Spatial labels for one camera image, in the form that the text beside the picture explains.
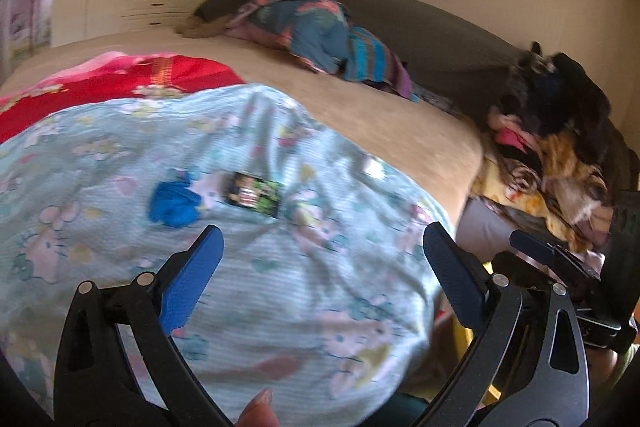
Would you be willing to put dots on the yellow rimmed trash bin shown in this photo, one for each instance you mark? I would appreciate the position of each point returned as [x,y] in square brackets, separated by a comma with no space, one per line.
[462,339]

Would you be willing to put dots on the red floral blanket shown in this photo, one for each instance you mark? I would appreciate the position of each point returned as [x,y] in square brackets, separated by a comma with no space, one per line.
[109,76]

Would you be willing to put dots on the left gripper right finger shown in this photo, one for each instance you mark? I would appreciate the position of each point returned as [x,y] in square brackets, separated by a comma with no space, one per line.
[526,365]

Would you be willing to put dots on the light blue cartoon blanket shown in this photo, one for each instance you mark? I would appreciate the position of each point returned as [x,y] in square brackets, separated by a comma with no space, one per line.
[330,305]

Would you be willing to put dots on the blue patterned quilt bundle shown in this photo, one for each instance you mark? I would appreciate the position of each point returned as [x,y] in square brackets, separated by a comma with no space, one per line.
[314,31]

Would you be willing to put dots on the black green snack packet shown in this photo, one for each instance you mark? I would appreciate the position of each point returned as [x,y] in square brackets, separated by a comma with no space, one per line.
[254,194]

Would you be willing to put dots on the striped colourful cloth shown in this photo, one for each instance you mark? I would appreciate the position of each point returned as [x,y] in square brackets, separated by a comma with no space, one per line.
[372,62]

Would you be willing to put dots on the brown clothing on bed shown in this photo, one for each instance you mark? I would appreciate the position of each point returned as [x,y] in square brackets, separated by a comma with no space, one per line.
[209,19]

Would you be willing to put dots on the grey storage box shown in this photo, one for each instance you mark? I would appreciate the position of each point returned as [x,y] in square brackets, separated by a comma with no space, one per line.
[481,232]

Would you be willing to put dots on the mixed clothes heap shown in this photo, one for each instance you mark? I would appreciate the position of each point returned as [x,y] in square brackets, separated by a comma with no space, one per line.
[540,185]

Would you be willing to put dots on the blue crumpled wrapper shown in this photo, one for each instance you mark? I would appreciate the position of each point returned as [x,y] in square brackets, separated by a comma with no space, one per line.
[174,204]

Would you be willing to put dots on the black fluffy clothing pile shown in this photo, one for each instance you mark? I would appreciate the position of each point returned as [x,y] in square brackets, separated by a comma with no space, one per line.
[552,93]

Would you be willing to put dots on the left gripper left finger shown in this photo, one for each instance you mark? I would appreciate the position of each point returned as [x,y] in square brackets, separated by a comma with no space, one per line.
[117,363]

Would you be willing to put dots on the beige bed mattress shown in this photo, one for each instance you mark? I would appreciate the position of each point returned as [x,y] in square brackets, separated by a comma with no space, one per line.
[441,153]

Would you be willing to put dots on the dark patterned cloth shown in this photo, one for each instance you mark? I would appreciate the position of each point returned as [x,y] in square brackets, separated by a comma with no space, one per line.
[436,100]

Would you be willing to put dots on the left hand red nails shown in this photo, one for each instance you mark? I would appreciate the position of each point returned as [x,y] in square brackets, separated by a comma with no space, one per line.
[259,412]

